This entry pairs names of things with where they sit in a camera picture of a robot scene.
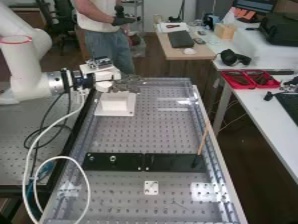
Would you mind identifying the black bag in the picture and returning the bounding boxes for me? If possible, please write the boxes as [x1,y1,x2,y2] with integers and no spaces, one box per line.
[258,13,298,47]

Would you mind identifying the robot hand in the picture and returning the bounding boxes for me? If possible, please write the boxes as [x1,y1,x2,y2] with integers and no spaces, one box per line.
[79,57,145,94]

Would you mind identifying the small white box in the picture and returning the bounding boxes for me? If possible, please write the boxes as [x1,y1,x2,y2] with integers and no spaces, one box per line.
[93,91,137,117]

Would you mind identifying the person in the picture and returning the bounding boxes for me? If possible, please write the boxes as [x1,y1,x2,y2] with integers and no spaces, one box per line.
[72,0,139,76]

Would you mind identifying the black metal rail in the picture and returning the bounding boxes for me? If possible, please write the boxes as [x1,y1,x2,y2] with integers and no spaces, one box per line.
[42,88,99,201]

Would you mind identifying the black cable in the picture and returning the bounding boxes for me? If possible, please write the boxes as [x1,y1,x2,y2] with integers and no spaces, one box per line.
[23,91,78,151]

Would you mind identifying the black plate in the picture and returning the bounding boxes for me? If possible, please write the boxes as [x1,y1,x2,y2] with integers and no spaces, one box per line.
[81,152,208,174]

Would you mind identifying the small wooden box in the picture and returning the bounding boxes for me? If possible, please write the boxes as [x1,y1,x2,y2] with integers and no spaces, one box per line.
[215,22,237,41]

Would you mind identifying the thin stick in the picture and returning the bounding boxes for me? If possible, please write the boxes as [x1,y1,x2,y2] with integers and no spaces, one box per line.
[191,114,212,169]

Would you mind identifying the small white square plate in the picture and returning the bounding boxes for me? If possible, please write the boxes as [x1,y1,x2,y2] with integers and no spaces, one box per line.
[143,180,160,196]

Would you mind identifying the black office chair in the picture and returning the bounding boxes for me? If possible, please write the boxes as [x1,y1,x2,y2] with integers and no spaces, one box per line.
[38,0,78,54]

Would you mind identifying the white cable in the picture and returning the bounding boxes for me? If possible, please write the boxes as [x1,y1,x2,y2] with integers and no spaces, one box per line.
[20,93,93,224]

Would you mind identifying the white desk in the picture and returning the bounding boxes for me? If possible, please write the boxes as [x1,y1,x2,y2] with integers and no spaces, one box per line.
[212,71,298,184]
[195,13,298,73]

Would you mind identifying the clear box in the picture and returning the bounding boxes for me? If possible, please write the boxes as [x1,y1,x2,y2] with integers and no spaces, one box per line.
[42,77,250,224]

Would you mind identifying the red tray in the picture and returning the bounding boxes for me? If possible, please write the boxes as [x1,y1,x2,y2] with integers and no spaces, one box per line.
[220,69,258,90]
[245,69,284,89]

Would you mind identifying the wooden desk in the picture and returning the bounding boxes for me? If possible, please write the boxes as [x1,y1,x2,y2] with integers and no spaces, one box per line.
[153,23,219,88]

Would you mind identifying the black headphones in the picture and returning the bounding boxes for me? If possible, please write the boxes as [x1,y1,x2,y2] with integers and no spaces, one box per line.
[219,48,253,67]

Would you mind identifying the blue cable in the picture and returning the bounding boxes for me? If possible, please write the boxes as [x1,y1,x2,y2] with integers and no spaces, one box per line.
[26,164,52,205]

